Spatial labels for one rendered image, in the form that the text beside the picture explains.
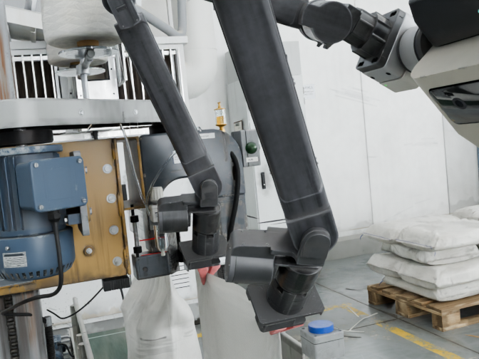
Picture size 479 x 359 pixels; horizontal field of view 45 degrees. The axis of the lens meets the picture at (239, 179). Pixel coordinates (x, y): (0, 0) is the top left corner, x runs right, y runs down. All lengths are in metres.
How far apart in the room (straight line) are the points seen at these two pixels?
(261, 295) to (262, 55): 0.38
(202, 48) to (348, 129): 2.18
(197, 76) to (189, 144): 3.45
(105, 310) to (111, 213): 2.88
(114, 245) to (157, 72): 0.45
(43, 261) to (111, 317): 3.10
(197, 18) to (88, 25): 3.51
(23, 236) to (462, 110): 0.81
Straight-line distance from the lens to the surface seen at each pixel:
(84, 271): 1.35
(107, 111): 1.23
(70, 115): 1.16
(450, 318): 3.97
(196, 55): 4.58
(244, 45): 0.60
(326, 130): 6.05
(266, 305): 0.84
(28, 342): 1.43
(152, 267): 1.35
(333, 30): 1.11
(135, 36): 1.07
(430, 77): 1.03
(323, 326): 1.41
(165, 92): 1.08
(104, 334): 3.18
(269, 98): 0.63
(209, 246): 1.19
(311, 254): 0.72
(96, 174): 1.33
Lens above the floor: 1.30
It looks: 4 degrees down
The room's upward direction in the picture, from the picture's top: 6 degrees counter-clockwise
